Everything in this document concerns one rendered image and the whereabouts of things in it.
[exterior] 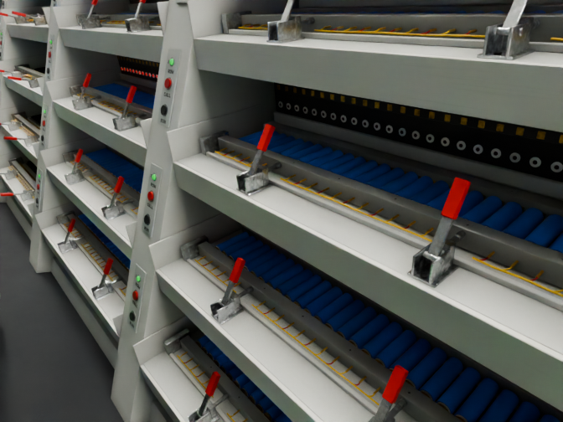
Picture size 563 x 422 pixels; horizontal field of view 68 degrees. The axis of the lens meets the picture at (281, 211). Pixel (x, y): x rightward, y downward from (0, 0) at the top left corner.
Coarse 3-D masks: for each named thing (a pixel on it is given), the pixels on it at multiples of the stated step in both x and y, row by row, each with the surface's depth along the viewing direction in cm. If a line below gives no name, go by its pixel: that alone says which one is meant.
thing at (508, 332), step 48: (192, 144) 68; (384, 144) 57; (192, 192) 65; (240, 192) 55; (288, 192) 54; (288, 240) 49; (336, 240) 43; (384, 240) 43; (384, 288) 39; (432, 288) 36; (480, 288) 35; (480, 336) 33; (528, 336) 30; (528, 384) 31
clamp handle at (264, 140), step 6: (270, 126) 54; (264, 132) 54; (270, 132) 54; (264, 138) 54; (270, 138) 54; (258, 144) 55; (264, 144) 54; (258, 150) 55; (264, 150) 54; (258, 156) 54; (252, 162) 55; (258, 162) 54; (252, 168) 55; (252, 174) 54
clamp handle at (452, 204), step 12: (456, 180) 36; (456, 192) 36; (444, 204) 36; (456, 204) 35; (444, 216) 36; (456, 216) 36; (444, 228) 36; (432, 240) 37; (444, 240) 36; (432, 252) 37; (444, 252) 37
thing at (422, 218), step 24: (240, 144) 64; (288, 168) 57; (312, 168) 54; (312, 192) 52; (336, 192) 51; (360, 192) 48; (384, 192) 47; (384, 216) 46; (408, 216) 44; (432, 216) 42; (480, 240) 38; (504, 240) 37; (504, 264) 37; (528, 264) 36; (552, 264) 34
